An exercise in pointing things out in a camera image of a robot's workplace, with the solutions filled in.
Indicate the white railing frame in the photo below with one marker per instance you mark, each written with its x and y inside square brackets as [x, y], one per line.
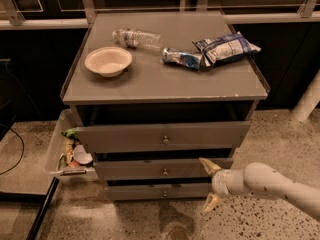
[62, 14]

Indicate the grey bottom drawer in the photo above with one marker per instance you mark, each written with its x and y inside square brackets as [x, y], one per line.
[159, 191]

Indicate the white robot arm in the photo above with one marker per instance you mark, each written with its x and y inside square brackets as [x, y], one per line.
[258, 180]

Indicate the blue white chip bag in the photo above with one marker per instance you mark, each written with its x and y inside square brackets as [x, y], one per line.
[225, 49]

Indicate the black floor bar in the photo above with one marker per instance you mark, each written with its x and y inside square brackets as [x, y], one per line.
[47, 198]

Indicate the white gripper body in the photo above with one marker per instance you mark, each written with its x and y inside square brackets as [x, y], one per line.
[219, 183]

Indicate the grey drawer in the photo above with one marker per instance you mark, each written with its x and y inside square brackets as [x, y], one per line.
[150, 169]
[162, 137]
[159, 191]

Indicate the grey top drawer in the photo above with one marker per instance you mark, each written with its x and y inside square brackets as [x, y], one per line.
[162, 137]

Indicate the white post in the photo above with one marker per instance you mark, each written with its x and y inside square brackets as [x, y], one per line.
[309, 100]

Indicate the green snack wrapper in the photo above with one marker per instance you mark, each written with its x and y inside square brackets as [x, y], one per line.
[70, 134]

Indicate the broken white bowl piece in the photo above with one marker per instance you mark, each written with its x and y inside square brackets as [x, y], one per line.
[81, 156]

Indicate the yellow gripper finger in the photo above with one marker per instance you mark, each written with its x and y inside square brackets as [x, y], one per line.
[210, 167]
[211, 202]

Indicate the clear plastic water bottle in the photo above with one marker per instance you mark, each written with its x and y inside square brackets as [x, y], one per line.
[135, 38]

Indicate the grey drawer cabinet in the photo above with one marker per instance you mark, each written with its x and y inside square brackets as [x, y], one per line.
[151, 92]

